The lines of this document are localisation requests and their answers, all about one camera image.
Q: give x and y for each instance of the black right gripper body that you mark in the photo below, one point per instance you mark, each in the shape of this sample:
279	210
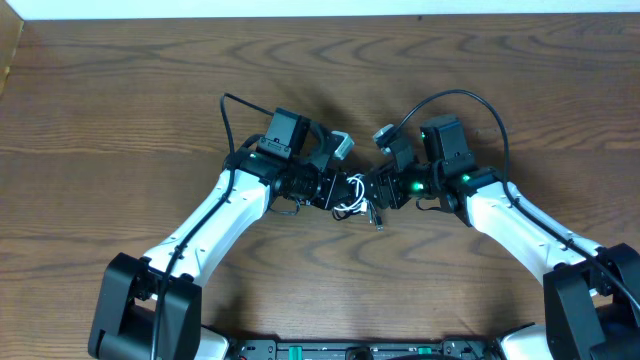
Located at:
378	187

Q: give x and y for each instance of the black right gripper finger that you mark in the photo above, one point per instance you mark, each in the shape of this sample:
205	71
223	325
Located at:
370	180
375	199

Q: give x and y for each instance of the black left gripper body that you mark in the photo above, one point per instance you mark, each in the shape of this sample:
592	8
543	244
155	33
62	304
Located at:
329	191

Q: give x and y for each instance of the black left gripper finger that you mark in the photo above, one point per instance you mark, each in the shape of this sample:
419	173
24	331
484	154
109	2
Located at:
348	204
355	182

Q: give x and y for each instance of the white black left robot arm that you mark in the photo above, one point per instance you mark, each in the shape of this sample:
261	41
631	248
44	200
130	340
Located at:
150	307

